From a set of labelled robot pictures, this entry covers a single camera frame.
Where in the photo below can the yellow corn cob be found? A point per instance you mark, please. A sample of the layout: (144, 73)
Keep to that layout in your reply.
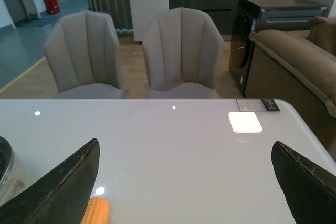
(97, 211)

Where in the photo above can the brown sofa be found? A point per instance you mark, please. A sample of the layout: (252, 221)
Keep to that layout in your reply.
(295, 65)

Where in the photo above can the right beige upholstered chair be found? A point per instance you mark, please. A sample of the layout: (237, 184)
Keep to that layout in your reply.
(182, 53)

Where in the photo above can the black washing machine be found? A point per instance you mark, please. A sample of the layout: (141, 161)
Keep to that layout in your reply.
(257, 15)

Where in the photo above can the beige upholstered chair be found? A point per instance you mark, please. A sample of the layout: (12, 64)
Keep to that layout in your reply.
(182, 53)
(84, 56)

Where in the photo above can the left beige upholstered chair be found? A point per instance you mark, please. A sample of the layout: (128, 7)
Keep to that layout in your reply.
(84, 56)

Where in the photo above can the red cabinet box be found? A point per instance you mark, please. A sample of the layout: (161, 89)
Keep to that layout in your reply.
(52, 6)

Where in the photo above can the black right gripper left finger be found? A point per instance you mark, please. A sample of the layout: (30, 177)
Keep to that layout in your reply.
(62, 195)

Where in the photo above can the table corner label sticker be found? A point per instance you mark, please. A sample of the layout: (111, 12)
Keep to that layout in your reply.
(257, 105)

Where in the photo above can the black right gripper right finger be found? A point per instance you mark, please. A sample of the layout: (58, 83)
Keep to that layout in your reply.
(308, 188)

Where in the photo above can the white electric cooking pot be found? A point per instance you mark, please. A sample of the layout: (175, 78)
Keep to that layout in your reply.
(7, 163)

